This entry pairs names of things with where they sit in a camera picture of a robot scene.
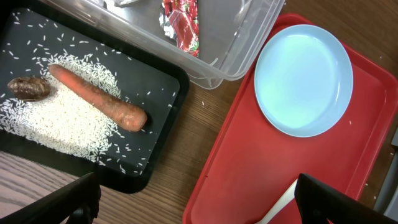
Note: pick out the white plastic spoon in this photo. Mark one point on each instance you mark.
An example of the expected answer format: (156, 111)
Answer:
(284, 200)

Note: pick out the red snack wrapper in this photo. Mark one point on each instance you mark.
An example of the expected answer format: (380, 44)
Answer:
(180, 22)

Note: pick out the black waste tray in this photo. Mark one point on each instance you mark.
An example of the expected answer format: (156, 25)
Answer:
(158, 85)

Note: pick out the brown food scrap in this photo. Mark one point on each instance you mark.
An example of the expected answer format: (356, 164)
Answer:
(29, 88)

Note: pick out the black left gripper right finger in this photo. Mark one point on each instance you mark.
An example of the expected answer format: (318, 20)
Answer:
(320, 203)

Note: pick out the white rice pile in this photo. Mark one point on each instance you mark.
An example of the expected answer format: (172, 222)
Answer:
(63, 121)

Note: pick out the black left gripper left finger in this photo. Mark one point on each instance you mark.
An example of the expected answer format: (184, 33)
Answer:
(77, 202)

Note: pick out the red plastic tray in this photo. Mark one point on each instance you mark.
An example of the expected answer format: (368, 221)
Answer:
(252, 163)

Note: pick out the grey dishwasher rack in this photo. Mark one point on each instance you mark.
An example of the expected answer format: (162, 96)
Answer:
(386, 203)

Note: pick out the orange carrot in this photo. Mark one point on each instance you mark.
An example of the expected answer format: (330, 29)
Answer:
(128, 116)

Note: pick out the clear plastic bin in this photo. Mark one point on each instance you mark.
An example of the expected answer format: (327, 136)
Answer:
(231, 33)

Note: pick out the light blue plate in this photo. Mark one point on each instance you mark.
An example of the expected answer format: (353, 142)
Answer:
(303, 80)

